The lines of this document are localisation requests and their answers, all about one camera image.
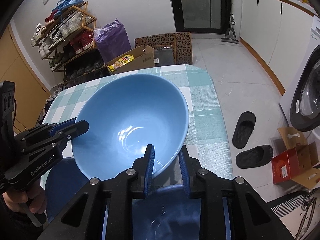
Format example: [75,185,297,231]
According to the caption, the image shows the patterned brown cardboard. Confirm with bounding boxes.
[135,31,193,65]

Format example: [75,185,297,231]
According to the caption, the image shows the teal plaid tablecloth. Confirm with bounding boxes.
[44,64,233,179]

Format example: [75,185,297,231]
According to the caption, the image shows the black white patterned rug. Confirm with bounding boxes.
[268,189,320,240]

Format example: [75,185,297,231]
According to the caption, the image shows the black slipper lower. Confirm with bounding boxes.
[235,145,273,169]

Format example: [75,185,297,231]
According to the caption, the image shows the left hand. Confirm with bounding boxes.
[2,180,47,214]

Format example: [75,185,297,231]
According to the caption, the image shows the blue bowl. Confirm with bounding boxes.
[72,74,189,180]
[44,157,88,223]

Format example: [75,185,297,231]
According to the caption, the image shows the purple bag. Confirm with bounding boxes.
[93,18,131,63]

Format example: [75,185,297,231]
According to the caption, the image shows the blue bowl front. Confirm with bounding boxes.
[72,74,189,180]

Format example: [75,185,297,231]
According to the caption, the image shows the open cardboard box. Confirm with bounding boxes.
[107,46,155,74]

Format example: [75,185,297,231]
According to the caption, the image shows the wooden shoe rack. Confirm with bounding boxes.
[30,1,97,74]

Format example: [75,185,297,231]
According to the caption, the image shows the white kitchen cabinets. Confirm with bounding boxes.
[240,0,317,94]

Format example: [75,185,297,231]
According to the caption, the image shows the vacuum cleaner head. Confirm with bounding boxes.
[221,14,239,44]

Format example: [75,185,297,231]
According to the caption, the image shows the black slipper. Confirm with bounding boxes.
[235,145,273,169]
[232,111,256,149]

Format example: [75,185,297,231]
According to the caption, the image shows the wooden door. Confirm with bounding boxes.
[1,27,49,133]

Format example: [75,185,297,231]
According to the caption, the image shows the black glass door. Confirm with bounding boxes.
[171,0,232,34]

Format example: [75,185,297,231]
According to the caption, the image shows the red cardboard box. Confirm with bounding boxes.
[271,127,319,190]

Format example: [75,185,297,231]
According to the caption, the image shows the black slipper upper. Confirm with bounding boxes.
[232,111,256,149]

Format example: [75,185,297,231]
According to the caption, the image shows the white washing machine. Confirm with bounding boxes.
[280,15,319,132]

